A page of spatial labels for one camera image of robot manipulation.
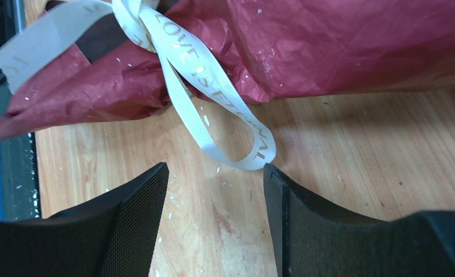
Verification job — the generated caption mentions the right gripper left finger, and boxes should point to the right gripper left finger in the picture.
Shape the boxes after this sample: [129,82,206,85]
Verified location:
[0,162,169,276]

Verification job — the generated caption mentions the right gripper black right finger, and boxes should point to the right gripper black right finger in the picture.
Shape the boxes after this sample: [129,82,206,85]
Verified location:
[263,164,455,276]

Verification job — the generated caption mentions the dark red wrapping paper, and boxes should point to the dark red wrapping paper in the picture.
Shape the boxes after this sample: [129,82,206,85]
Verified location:
[0,1,455,140]

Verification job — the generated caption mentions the cream printed ribbon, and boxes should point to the cream printed ribbon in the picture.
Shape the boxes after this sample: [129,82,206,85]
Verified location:
[0,1,276,171]

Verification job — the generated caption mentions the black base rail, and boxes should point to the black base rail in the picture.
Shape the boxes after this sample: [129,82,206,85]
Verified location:
[0,1,41,221]

